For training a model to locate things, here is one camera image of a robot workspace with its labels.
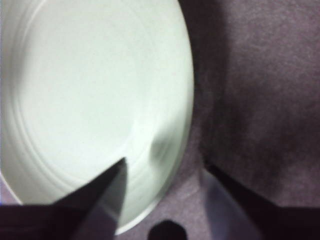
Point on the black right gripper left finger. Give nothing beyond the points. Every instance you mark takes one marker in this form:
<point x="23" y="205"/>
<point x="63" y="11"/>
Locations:
<point x="62" y="220"/>

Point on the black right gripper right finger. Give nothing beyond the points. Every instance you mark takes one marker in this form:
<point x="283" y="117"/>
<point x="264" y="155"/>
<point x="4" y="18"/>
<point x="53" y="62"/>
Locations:
<point x="262" y="222"/>

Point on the pale green round plate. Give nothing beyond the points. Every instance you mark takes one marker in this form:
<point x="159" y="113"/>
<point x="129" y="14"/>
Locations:
<point x="95" y="87"/>

